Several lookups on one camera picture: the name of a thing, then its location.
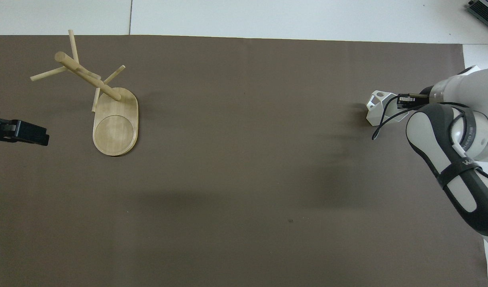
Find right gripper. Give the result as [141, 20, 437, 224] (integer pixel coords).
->
[398, 86, 434, 110]

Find wooden cup rack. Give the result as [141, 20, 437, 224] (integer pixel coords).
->
[30, 29, 139, 156]

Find grey electronic device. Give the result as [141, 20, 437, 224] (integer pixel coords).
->
[466, 0, 488, 25]

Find black cable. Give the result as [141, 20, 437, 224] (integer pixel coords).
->
[371, 95, 472, 141]

